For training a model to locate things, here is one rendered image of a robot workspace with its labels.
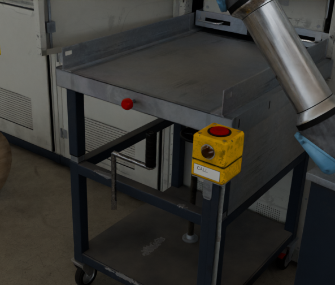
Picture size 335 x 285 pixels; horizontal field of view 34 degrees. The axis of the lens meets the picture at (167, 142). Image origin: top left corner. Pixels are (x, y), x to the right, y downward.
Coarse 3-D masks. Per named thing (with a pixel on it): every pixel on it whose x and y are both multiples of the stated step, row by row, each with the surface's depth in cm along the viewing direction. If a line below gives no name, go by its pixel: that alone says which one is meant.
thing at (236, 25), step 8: (200, 16) 212; (208, 16) 209; (216, 16) 207; (224, 16) 205; (208, 24) 211; (224, 24) 207; (232, 24) 204; (240, 24) 202; (240, 32) 204; (304, 32) 189; (312, 32) 187; (320, 32) 185; (328, 32) 185; (312, 40) 188
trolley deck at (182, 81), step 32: (96, 64) 169; (128, 64) 170; (160, 64) 172; (192, 64) 173; (224, 64) 174; (256, 64) 175; (320, 64) 178; (96, 96) 158; (128, 96) 151; (160, 96) 146; (192, 96) 146
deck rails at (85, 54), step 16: (128, 32) 183; (144, 32) 190; (160, 32) 198; (176, 32) 206; (192, 32) 209; (64, 48) 161; (80, 48) 166; (96, 48) 172; (112, 48) 178; (128, 48) 185; (144, 48) 187; (320, 48) 178; (64, 64) 163; (80, 64) 167; (256, 80) 145; (272, 80) 153; (224, 96) 132; (240, 96) 139; (256, 96) 147; (224, 112) 135
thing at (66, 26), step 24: (48, 0) 173; (72, 0) 182; (96, 0) 188; (120, 0) 195; (144, 0) 203; (168, 0) 211; (48, 24) 176; (72, 24) 185; (96, 24) 192; (120, 24) 199; (144, 24) 207; (48, 48) 181
